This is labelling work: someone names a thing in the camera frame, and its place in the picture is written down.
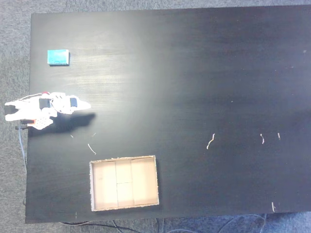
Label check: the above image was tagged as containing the bluish floor cable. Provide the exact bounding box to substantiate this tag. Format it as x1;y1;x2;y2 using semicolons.
155;213;268;233

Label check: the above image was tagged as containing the black floor cable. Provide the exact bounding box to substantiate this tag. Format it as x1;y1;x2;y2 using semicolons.
58;219;139;233

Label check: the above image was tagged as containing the shallow cardboard box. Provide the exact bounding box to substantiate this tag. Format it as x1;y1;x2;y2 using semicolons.
89;155;160;212

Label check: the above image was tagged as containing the wavy cardboard scrap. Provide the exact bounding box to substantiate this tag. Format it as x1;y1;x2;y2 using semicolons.
206;133;216;150

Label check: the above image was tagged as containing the pale blue cable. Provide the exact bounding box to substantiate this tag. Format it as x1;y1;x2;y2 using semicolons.
15;125;28;205

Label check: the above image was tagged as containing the green block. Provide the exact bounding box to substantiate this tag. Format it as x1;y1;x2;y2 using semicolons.
47;49;70;66

